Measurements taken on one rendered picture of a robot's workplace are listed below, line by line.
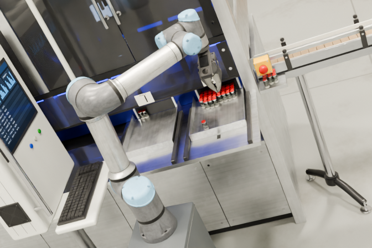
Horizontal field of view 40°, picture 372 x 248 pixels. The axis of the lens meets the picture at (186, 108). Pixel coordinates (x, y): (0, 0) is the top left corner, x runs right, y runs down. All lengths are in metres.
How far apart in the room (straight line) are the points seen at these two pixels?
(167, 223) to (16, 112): 0.87
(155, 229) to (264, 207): 1.03
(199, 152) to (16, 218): 0.84
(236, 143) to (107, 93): 0.66
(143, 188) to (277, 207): 1.15
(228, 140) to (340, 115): 1.60
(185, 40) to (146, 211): 0.64
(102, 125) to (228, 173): 1.01
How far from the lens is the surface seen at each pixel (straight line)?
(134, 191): 1.90
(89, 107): 1.74
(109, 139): 1.91
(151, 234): 1.98
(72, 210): 2.36
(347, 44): 2.49
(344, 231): 2.86
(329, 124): 3.60
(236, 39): 2.30
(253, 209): 2.87
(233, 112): 2.34
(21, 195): 2.27
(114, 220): 3.02
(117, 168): 1.97
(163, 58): 1.78
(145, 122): 2.57
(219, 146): 2.15
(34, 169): 2.38
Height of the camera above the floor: 2.06
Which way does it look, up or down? 28 degrees down
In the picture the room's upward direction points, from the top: 25 degrees counter-clockwise
